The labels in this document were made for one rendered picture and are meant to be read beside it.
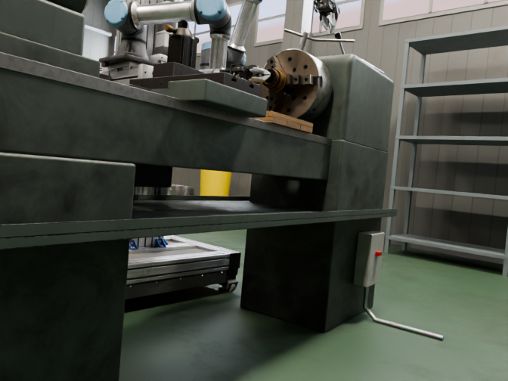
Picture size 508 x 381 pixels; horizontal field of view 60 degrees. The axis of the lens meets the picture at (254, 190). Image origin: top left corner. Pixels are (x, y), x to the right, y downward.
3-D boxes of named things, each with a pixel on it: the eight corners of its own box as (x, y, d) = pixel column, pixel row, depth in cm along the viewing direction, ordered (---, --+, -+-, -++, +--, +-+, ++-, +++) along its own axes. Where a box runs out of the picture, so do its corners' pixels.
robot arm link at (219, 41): (213, 11, 210) (205, 115, 211) (206, 2, 199) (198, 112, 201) (236, 12, 208) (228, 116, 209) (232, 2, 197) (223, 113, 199)
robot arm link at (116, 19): (116, 36, 206) (231, 28, 197) (100, 26, 191) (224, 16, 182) (116, 10, 206) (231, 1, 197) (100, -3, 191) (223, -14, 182)
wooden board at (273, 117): (241, 131, 200) (242, 122, 200) (312, 133, 179) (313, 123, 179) (196, 122, 176) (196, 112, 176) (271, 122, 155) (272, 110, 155)
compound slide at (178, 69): (193, 91, 166) (195, 77, 166) (214, 90, 161) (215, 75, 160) (152, 78, 150) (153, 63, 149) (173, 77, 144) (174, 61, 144)
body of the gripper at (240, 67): (240, 82, 175) (218, 83, 182) (253, 86, 182) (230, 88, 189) (243, 62, 175) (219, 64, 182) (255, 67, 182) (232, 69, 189)
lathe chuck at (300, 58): (261, 117, 212) (277, 51, 208) (318, 130, 195) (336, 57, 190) (250, 114, 205) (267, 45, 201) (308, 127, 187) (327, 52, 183)
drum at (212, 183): (234, 218, 654) (239, 168, 651) (212, 218, 620) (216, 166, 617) (212, 214, 685) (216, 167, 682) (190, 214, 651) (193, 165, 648)
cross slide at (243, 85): (166, 101, 169) (167, 89, 169) (258, 98, 144) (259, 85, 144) (128, 91, 154) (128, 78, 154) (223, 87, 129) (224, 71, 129)
